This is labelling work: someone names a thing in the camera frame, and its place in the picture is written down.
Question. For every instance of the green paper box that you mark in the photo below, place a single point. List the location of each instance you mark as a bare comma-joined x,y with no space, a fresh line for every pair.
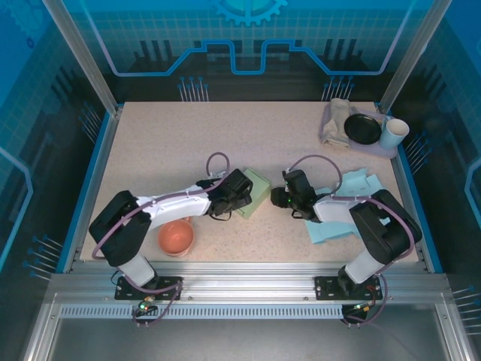
260,188

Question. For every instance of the light blue paper box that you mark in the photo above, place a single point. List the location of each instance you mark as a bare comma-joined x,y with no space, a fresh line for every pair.
330,231

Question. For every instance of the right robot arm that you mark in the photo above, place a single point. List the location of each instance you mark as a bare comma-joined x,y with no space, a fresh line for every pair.
338,208

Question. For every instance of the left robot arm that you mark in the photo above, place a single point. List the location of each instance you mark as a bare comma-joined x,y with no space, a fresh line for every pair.
176,205

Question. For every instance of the beige folded cloth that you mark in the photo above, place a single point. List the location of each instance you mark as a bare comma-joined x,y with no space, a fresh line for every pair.
332,128

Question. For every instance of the orange cup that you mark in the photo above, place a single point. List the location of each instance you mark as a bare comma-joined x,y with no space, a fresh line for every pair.
176,238

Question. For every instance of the purple tray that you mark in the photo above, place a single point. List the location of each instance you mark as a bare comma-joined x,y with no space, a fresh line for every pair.
376,150

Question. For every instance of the black plate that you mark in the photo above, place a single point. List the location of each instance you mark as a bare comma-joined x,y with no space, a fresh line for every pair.
362,129

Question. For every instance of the light blue cup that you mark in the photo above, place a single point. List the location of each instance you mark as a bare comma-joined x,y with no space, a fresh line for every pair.
391,137

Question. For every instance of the slotted aluminium strip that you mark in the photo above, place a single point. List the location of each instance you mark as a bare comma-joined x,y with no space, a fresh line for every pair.
244,312

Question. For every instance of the small connector with LED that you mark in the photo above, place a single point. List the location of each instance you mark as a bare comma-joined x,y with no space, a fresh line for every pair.
146,306
362,308

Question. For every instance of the aluminium extrusion rail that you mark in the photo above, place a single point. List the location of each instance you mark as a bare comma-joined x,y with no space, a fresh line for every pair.
248,278

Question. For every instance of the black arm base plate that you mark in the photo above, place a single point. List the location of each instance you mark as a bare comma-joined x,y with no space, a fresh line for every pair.
127,291
328,287

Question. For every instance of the aluminium frame post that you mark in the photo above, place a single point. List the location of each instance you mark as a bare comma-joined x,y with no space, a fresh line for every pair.
86,60
410,60

